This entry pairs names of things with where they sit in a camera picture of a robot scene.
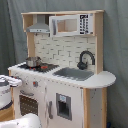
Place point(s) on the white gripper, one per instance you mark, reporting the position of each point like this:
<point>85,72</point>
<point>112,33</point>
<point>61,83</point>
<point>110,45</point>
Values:
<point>12,81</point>

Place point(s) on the grey toy sink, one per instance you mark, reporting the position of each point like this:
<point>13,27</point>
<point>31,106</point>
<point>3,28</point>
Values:
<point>74,74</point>

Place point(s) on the grey range hood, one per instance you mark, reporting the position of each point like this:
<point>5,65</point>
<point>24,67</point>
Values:
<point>40,24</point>

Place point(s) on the toy oven door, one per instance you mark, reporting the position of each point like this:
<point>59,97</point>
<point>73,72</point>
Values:
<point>28,103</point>

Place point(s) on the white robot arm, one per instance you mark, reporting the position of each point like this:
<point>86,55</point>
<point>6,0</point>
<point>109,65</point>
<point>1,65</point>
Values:
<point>27,121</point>

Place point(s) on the silver toy pot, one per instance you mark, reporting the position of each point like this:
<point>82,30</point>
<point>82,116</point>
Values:
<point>33,61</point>

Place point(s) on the black toy faucet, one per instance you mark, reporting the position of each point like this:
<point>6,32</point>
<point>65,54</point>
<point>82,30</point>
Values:
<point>83,64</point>

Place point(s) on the grey cupboard door handle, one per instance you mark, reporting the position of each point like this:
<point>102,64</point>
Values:
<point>50,110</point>

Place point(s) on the white toy microwave door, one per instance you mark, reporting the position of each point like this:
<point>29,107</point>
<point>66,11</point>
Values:
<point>67,25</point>

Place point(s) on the black toy stovetop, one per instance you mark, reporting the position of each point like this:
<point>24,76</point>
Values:
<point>43,67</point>

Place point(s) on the wooden toy kitchen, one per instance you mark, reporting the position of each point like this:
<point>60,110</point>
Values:
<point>88,97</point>

